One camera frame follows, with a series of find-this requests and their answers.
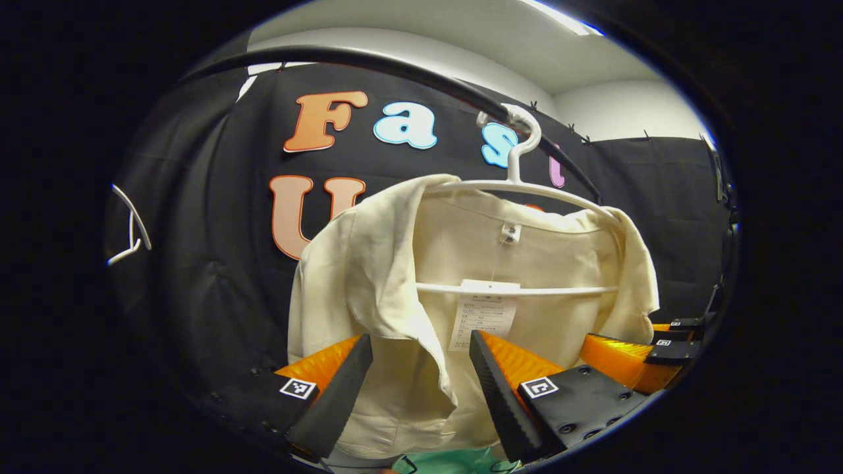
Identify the white plastic hanger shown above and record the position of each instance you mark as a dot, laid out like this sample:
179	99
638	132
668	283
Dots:
135	217
520	158

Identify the green laundry hamper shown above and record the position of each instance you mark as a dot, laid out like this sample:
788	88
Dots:
454	462

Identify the cream shirt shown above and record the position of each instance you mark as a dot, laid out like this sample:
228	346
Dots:
369	276

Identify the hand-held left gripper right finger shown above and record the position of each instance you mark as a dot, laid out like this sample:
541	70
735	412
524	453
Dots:
500	401

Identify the black backdrop cloth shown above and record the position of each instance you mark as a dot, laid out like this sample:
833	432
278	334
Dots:
217	283

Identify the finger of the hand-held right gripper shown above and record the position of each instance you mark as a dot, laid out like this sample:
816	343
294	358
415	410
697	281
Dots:
685	324
619	362

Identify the ceiling light panel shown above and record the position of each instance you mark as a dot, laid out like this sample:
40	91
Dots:
560	17

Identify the black clothes rack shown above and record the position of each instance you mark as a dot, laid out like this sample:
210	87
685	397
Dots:
369	59

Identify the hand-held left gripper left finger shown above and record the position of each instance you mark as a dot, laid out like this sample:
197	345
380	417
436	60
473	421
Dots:
339	395

